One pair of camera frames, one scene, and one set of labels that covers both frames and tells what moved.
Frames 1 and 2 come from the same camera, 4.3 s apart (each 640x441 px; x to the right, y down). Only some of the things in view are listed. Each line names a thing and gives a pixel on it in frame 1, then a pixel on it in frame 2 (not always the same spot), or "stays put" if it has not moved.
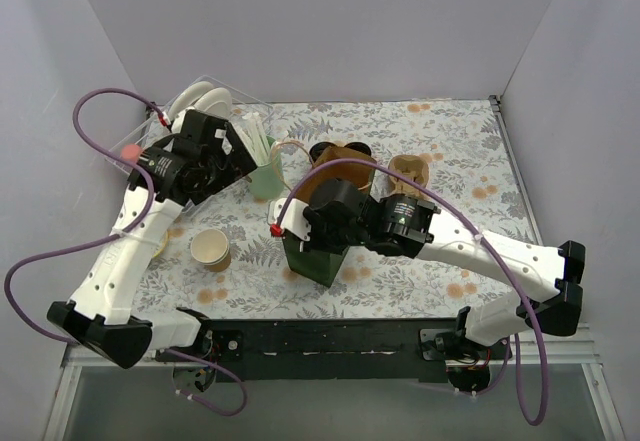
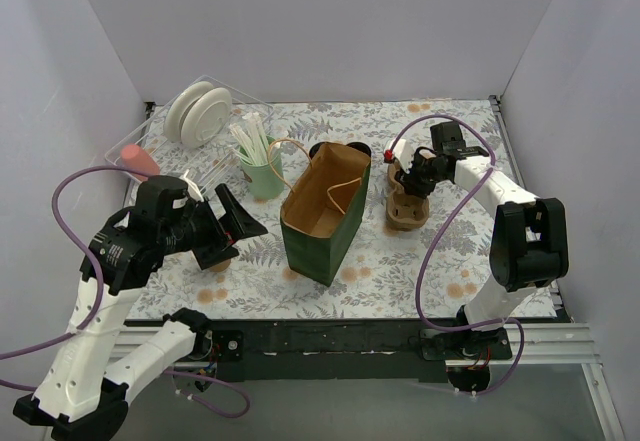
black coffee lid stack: [359, 146] stays put
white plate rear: [189, 96] stays put
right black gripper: [315, 249] -> [413, 179]
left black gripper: [232, 156] -> [215, 231]
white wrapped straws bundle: [252, 131] stays put
